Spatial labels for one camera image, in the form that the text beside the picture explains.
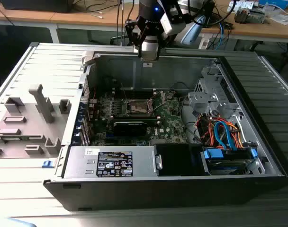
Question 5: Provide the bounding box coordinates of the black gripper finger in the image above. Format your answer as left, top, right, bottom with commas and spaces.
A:
157, 32, 171, 60
124, 17, 144, 59

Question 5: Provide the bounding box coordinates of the silver CPU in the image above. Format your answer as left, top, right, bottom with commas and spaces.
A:
140, 35, 160, 61

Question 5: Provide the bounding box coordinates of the CPU socket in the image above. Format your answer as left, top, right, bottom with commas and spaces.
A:
126, 97, 158, 115

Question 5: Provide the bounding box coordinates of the CPU cooler heat sink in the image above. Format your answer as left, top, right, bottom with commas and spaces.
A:
234, 6, 266, 24

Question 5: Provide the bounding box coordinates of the metal disk bay cage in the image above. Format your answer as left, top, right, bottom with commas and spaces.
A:
188, 66, 239, 119

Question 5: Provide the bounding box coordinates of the green motherboard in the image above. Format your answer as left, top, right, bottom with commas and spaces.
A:
88, 89, 189, 146

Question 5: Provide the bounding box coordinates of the wooden desk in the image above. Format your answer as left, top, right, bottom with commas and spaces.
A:
0, 0, 140, 44
200, 0, 288, 52

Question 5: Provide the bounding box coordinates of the black box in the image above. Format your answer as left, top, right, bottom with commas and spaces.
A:
0, 0, 73, 14

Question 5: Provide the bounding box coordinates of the black graphics card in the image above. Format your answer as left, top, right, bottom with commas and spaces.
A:
112, 120, 147, 137

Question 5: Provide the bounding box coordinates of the blue box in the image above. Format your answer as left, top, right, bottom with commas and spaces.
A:
258, 0, 288, 9

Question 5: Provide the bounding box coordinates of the grey parts rack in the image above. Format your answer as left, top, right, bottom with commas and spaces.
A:
0, 84, 71, 159

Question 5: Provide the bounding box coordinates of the hard disk in blue carrier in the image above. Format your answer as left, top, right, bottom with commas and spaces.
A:
200, 148, 258, 175

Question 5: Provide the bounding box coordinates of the silver power supply unit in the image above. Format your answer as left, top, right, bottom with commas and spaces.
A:
62, 145, 163, 179

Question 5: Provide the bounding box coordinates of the black and grey PC case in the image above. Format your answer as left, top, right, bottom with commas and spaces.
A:
43, 48, 288, 212

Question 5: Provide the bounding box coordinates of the pale blue object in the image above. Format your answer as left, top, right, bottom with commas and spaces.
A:
5, 217, 40, 227

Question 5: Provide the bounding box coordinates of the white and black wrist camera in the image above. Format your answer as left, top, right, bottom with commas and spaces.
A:
160, 11, 186, 36

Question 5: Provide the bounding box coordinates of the blue data wire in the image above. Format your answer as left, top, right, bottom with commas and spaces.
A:
214, 121, 239, 150

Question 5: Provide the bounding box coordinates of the orange power wire bundle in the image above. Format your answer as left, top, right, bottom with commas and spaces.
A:
196, 115, 245, 149

